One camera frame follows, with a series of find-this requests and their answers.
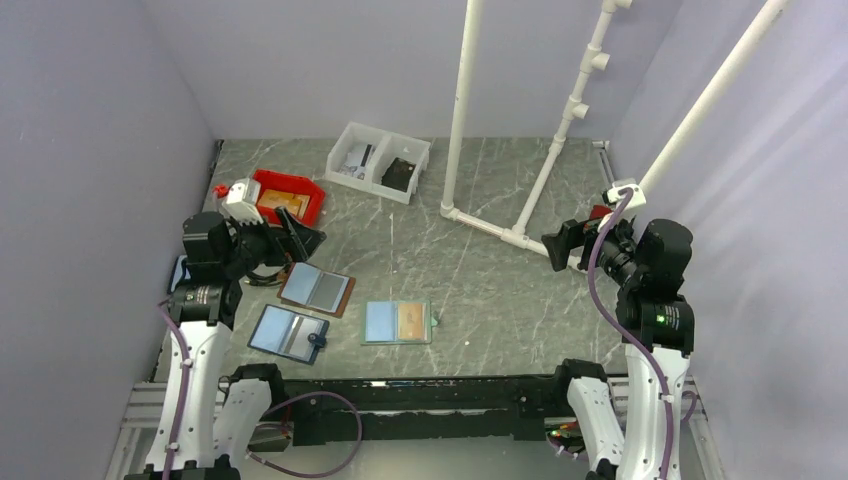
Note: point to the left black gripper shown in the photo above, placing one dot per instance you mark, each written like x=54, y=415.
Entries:
x=295, y=239

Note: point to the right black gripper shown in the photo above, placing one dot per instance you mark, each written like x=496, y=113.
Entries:
x=572, y=233

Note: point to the red card holder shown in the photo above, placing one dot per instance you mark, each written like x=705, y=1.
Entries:
x=598, y=217

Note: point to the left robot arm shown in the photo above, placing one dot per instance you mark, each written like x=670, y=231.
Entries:
x=196, y=437

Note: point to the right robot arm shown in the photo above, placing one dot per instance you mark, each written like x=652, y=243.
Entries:
x=657, y=328

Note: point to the gold cards in red bin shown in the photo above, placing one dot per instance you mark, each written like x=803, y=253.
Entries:
x=295, y=204

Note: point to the black cards in bin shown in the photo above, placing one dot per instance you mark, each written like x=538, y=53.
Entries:
x=398, y=175

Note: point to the white divided plastic bin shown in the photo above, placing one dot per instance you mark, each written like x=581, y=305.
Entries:
x=388, y=145

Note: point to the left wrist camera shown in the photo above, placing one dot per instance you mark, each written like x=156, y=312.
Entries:
x=239, y=200

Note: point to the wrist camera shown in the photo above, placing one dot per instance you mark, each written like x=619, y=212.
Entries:
x=239, y=200
x=625, y=192

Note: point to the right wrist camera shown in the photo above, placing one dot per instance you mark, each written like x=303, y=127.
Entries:
x=625, y=192

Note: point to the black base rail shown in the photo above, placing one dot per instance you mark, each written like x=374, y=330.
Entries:
x=313, y=412

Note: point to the aluminium frame rail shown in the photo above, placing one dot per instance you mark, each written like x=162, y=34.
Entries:
x=698, y=448

